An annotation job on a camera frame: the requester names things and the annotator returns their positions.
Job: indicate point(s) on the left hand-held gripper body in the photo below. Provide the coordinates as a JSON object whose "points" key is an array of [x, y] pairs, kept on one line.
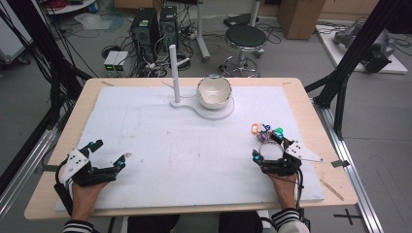
{"points": [[77, 166]]}

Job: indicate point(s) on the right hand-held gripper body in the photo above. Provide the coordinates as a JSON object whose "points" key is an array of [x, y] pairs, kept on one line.
{"points": [[299, 152]]}

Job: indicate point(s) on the bunch of colourful key tags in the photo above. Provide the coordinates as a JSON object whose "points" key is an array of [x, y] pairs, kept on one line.
{"points": [[264, 132]]}

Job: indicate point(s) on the person's left hand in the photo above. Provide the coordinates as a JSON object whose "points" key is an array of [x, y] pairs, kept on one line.
{"points": [[85, 199]]}

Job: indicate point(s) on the person's right hand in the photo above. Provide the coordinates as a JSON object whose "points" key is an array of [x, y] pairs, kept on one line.
{"points": [[285, 191]]}

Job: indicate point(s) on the grey tape piece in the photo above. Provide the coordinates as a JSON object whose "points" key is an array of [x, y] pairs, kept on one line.
{"points": [[340, 163]]}

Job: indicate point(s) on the thin wooden stick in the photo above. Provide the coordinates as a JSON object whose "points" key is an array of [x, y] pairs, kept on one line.
{"points": [[332, 190]]}

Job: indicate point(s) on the white foam mat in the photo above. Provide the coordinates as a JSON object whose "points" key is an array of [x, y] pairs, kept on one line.
{"points": [[181, 161]]}

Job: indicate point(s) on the person's legs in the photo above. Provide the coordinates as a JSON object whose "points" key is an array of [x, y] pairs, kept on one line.
{"points": [[239, 223]]}

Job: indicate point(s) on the white bowl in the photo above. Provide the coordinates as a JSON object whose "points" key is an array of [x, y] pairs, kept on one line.
{"points": [[213, 92]]}

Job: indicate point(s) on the black tape cross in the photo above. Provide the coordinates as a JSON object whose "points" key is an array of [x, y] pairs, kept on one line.
{"points": [[347, 216]]}

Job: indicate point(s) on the small white device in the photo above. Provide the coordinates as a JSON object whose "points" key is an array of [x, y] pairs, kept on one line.
{"points": [[110, 60], [121, 60]]}

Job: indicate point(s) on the white platform board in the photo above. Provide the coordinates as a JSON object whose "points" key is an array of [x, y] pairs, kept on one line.
{"points": [[336, 53]]}

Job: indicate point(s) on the black round stool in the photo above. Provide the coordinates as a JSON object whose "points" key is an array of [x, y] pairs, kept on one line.
{"points": [[245, 37]]}

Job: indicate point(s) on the cardboard box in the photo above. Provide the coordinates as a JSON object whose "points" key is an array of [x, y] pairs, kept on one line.
{"points": [[299, 17]]}

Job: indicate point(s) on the grey machine on platform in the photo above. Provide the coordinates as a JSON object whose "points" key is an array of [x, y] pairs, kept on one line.
{"points": [[375, 51]]}

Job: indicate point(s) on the black computer tower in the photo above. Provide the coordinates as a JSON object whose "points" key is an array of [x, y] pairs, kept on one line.
{"points": [[168, 27], [144, 30]]}

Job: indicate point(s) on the white table leg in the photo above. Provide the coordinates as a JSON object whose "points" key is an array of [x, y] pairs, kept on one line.
{"points": [[201, 35]]}

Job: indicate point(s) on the aluminium rail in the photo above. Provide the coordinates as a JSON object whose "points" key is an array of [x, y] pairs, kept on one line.
{"points": [[353, 174], [26, 174]]}

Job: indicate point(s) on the white stand with post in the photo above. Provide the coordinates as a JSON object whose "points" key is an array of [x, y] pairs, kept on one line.
{"points": [[175, 74]]}

